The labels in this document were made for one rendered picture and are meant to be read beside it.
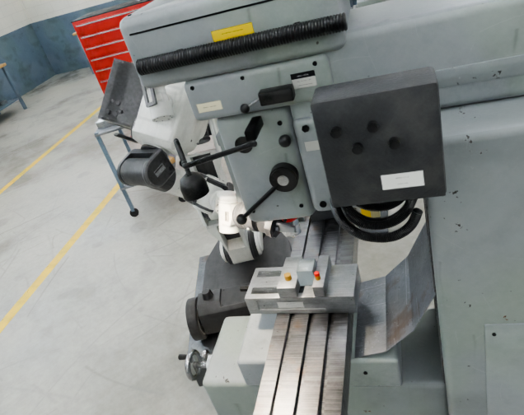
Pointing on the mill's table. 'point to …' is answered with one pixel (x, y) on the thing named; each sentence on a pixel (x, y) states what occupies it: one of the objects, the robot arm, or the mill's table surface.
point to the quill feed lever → (287, 179)
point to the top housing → (147, 28)
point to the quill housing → (284, 210)
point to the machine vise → (343, 282)
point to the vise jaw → (291, 289)
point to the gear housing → (200, 95)
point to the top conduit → (243, 44)
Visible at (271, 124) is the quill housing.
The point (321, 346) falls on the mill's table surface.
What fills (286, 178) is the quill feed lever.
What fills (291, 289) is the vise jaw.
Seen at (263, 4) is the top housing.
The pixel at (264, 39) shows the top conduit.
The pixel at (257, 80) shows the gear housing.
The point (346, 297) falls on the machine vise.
